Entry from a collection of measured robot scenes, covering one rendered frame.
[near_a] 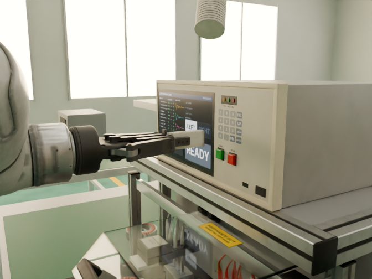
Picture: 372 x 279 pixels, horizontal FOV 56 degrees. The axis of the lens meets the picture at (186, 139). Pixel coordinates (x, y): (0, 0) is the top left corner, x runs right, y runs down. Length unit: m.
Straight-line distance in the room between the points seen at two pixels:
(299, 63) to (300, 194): 7.12
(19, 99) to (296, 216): 0.43
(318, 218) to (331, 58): 7.91
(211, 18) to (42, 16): 3.72
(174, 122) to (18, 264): 0.71
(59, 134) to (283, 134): 0.33
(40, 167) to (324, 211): 0.44
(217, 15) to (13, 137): 1.60
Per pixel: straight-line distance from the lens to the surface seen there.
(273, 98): 0.56
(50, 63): 5.29
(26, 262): 1.27
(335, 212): 0.62
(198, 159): 0.75
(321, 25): 8.20
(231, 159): 0.64
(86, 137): 0.53
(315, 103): 0.62
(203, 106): 0.72
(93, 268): 0.55
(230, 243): 0.59
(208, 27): 1.92
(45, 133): 0.52
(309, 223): 0.56
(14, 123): 0.37
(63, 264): 1.22
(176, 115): 0.82
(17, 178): 0.51
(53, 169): 0.52
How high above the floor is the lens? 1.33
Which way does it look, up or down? 10 degrees down
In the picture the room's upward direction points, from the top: straight up
